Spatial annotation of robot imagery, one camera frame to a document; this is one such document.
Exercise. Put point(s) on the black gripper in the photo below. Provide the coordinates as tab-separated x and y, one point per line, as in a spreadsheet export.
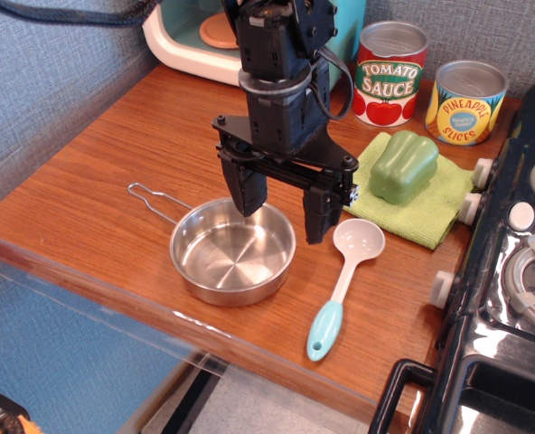
285	137

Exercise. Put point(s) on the small steel pot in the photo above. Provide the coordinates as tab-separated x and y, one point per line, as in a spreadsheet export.
225	258

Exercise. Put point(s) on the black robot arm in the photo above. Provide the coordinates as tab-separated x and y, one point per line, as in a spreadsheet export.
285	74

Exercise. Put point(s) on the teal toy microwave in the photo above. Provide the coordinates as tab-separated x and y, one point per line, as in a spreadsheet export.
172	33

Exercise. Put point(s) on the green toy bell pepper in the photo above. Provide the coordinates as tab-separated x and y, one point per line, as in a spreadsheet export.
407	163

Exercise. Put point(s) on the green cloth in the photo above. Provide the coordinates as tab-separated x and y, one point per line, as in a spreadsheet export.
427	217

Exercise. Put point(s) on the tomato sauce can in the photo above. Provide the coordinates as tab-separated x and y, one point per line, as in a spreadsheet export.
389	69

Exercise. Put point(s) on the white stove knob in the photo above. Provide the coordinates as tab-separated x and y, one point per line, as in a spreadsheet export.
441	287
469	208
481	172

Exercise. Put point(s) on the pineapple slices can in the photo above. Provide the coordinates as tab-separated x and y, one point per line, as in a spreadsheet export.
465	102

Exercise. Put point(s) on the black toy stove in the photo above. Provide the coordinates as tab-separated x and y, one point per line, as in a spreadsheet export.
484	377

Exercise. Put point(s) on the white ladle with teal handle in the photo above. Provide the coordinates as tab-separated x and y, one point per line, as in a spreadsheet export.
357	240

